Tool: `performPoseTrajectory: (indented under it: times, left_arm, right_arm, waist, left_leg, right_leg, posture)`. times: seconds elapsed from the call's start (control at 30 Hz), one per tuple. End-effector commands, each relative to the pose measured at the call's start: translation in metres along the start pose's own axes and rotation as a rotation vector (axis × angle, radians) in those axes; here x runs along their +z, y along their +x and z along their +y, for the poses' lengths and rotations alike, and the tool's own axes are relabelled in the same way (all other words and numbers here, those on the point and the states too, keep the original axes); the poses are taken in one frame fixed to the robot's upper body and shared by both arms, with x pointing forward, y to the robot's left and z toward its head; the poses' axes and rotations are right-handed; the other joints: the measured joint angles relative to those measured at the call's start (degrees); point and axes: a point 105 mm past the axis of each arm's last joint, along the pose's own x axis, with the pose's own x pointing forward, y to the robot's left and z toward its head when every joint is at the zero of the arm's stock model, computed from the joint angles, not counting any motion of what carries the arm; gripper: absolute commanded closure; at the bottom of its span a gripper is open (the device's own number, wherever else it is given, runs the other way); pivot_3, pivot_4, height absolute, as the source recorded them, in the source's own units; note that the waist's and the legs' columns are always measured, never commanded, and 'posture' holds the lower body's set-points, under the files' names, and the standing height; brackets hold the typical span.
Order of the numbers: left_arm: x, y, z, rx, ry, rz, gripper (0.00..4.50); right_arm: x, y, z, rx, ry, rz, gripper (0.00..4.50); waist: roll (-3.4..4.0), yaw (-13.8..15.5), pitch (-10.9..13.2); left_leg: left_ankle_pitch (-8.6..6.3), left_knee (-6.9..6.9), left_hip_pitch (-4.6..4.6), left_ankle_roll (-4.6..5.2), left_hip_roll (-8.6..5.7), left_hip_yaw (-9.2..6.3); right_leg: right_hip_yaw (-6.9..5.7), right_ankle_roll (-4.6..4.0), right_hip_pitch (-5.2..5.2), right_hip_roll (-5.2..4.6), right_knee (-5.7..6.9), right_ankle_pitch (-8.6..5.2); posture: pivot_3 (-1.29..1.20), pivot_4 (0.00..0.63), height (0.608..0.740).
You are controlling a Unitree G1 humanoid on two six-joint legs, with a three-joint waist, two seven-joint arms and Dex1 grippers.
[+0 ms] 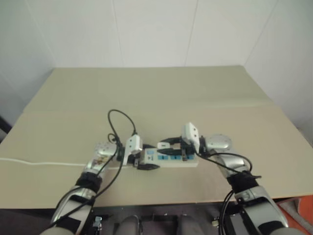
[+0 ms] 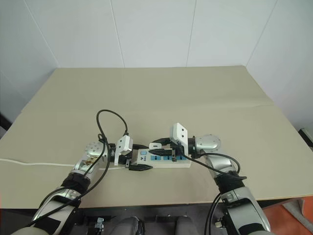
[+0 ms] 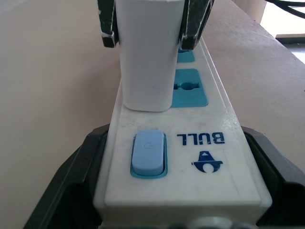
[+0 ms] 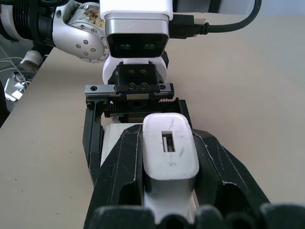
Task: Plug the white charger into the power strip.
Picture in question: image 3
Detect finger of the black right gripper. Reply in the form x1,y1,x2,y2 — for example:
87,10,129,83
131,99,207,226
177,0,215,52
96,0,120,48

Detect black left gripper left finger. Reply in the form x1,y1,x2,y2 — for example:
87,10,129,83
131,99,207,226
22,123,113,229

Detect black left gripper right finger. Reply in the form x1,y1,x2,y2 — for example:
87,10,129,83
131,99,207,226
240,125,305,229

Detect white charger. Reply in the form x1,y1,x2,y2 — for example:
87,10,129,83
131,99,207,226
113,0,189,113

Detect white power strip blue sockets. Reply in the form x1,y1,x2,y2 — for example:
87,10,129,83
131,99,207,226
93,35,273,227

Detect black cable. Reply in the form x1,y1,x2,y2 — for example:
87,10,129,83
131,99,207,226
266,0,305,19

